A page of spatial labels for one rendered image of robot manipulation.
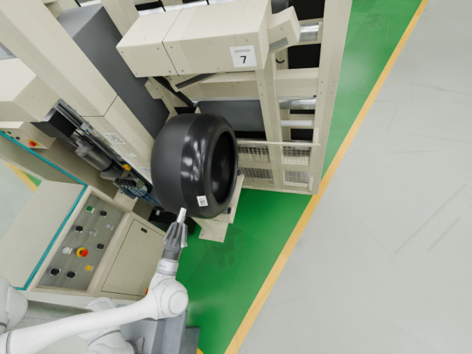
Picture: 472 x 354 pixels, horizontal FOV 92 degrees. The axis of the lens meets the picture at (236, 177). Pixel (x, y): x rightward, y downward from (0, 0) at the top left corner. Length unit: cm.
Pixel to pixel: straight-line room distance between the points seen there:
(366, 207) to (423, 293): 75
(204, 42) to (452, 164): 256
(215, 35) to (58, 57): 53
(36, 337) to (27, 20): 98
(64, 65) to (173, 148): 47
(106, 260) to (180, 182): 87
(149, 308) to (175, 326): 76
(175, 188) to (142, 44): 60
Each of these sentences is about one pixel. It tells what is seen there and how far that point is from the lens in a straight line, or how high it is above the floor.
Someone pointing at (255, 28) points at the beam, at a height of 178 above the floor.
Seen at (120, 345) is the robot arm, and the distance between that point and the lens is 158.
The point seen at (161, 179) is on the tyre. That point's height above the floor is 138.
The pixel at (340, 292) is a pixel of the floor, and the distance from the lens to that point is 222.
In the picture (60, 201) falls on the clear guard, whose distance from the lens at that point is 147.
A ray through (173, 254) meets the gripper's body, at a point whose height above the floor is 124.
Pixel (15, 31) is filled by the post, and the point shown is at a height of 199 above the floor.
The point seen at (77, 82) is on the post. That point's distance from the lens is 106.
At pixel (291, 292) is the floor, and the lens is 220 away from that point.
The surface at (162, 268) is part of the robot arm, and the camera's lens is 110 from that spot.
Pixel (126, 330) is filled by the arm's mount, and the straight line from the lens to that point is 176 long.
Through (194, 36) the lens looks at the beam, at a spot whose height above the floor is 178.
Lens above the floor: 219
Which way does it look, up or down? 57 degrees down
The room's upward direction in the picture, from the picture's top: 24 degrees counter-clockwise
